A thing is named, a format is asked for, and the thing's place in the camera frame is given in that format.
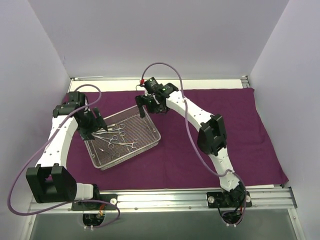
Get steel forceps clamp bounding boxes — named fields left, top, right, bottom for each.
left=113, top=138, right=139, bottom=151
left=93, top=134, right=118, bottom=149
left=113, top=124, right=126, bottom=137

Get wire mesh instrument tray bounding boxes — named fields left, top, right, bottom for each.
left=85, top=106, right=161, bottom=171

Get purple cloth wrap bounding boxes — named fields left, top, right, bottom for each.
left=66, top=88, right=288, bottom=191

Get steel surgical scissors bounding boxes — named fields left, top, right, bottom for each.
left=99, top=148, right=120, bottom=160

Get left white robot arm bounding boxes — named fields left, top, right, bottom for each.
left=25, top=91, right=108, bottom=210

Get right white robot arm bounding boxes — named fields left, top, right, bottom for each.
left=135, top=78, right=246, bottom=207

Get steel tweezers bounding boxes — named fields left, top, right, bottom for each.
left=95, top=128, right=118, bottom=134

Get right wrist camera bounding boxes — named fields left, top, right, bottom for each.
left=144, top=77, right=163, bottom=95

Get back aluminium rail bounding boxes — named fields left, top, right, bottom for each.
left=71, top=75, right=103, bottom=81

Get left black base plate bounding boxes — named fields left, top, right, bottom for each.
left=71, top=193, right=118, bottom=211

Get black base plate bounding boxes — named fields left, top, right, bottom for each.
left=71, top=193, right=118, bottom=211
left=206, top=191, right=245, bottom=209

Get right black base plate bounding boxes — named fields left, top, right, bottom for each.
left=206, top=191, right=245, bottom=209

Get front aluminium rail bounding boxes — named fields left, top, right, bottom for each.
left=28, top=188, right=298, bottom=215

